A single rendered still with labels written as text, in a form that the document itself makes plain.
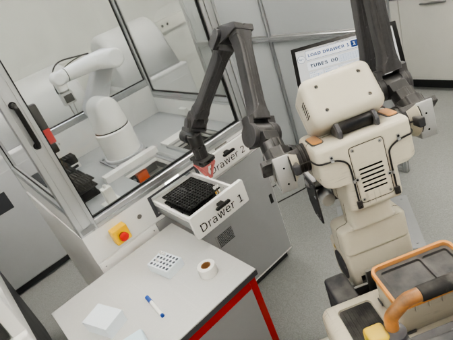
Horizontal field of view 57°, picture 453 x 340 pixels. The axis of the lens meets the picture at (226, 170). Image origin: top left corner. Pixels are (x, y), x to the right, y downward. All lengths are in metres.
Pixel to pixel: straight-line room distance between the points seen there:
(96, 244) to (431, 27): 3.33
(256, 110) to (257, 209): 1.12
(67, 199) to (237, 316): 0.79
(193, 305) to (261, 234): 0.99
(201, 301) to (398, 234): 0.69
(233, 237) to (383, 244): 1.02
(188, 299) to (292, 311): 0.96
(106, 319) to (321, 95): 1.04
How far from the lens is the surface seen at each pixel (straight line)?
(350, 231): 1.36
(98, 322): 1.60
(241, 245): 2.33
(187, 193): 1.86
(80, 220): 1.79
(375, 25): 1.37
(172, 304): 1.56
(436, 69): 4.29
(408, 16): 4.23
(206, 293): 1.53
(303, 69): 2.21
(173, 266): 1.66
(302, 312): 2.37
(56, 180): 1.71
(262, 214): 2.37
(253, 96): 1.31
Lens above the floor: 1.78
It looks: 28 degrees down
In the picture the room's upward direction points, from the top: 21 degrees counter-clockwise
